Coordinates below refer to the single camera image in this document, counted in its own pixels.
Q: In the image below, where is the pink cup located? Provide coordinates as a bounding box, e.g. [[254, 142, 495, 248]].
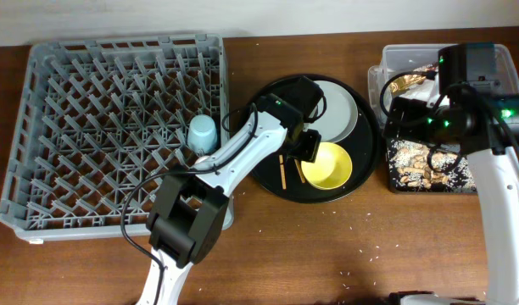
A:
[[194, 156, 209, 165]]

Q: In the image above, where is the black rectangular bin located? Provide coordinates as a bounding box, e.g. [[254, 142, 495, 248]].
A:
[[385, 137, 479, 195]]

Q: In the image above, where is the grey dishwasher rack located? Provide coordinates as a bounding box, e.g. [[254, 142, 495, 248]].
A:
[[0, 34, 228, 243]]

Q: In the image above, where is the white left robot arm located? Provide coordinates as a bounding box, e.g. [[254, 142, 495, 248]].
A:
[[139, 76, 326, 304]]

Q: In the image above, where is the light blue cup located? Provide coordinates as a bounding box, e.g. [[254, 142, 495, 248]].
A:
[[187, 114, 217, 155]]

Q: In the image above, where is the yellow bowl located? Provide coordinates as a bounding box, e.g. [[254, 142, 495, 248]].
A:
[[301, 142, 353, 191]]

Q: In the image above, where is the round black tray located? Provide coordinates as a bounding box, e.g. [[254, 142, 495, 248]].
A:
[[251, 74, 382, 203]]

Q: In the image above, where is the food scraps pile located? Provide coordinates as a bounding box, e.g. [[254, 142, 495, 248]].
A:
[[389, 140, 477, 191]]

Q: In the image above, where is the clear plastic bin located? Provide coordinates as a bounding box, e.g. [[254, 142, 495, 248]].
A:
[[368, 44, 519, 130]]

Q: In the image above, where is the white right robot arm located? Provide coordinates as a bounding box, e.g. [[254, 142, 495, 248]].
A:
[[382, 42, 519, 304]]

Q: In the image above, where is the grey plate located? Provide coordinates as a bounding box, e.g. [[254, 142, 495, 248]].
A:
[[309, 80, 358, 142]]

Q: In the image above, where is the gold foil wrapper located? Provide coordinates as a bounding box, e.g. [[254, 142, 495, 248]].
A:
[[389, 63, 438, 94]]

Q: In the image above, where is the wooden chopstick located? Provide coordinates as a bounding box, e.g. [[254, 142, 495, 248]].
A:
[[294, 159, 307, 184], [278, 154, 287, 190]]

